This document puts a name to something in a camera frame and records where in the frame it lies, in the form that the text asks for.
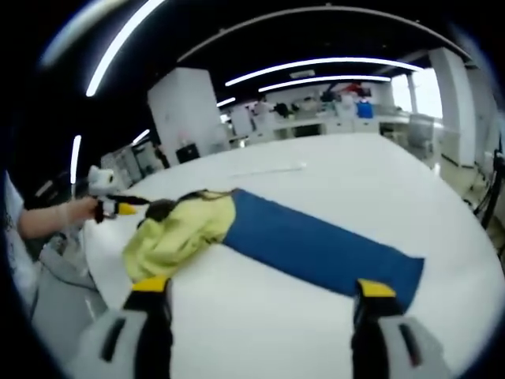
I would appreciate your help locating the white cabinet row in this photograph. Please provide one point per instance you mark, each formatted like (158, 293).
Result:
(343, 125)

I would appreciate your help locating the blue storage box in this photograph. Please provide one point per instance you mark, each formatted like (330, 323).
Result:
(365, 109)

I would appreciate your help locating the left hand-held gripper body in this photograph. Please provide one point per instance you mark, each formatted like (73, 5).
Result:
(103, 181)

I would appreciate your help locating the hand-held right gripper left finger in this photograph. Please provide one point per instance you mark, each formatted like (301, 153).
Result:
(114, 343)

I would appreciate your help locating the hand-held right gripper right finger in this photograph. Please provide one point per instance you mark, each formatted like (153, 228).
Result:
(394, 347)

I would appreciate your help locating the black chair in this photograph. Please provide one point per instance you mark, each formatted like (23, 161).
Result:
(188, 154)

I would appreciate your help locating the person's grey trousers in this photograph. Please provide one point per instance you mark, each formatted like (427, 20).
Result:
(63, 292)

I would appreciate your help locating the yellow blue black garment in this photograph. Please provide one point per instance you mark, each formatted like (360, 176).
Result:
(315, 245)

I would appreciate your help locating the white ceiling light strip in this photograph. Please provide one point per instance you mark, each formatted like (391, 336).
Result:
(141, 136)
(323, 79)
(118, 43)
(323, 62)
(225, 102)
(75, 158)

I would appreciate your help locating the white square pillar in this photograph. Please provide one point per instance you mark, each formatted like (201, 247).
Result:
(450, 102)
(185, 106)

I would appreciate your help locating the ceiling air vent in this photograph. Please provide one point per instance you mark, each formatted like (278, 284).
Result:
(302, 73)

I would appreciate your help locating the person's left hand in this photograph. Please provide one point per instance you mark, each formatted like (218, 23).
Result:
(79, 211)

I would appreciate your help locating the person's white printed shirt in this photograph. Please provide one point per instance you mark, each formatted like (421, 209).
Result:
(16, 252)

